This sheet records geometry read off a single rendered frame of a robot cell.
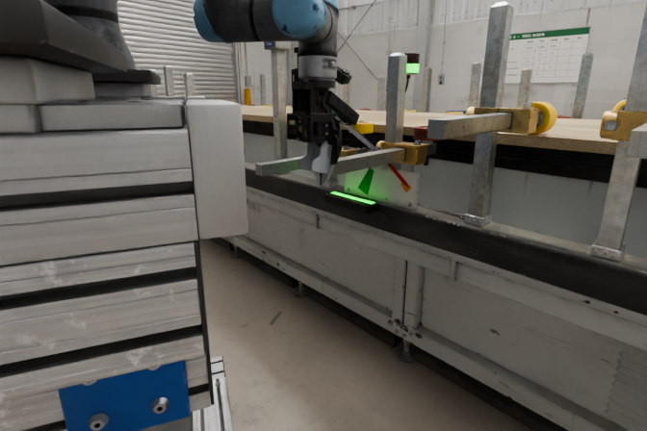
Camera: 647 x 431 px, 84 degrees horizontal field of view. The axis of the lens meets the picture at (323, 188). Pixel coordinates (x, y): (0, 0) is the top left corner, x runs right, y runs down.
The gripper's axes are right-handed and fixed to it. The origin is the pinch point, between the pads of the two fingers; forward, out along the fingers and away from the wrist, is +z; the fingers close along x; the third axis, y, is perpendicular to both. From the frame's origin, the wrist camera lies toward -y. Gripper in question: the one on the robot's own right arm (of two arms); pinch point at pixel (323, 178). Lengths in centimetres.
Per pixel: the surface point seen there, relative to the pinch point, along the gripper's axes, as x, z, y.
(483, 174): 22.0, -0.4, -28.8
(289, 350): -44, 82, -25
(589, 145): 38, -7, -45
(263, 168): -23.6, 1.3, -0.8
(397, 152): 1.5, -3.6, -24.4
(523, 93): -6, -20, -138
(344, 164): 1.5, -2.7, -4.6
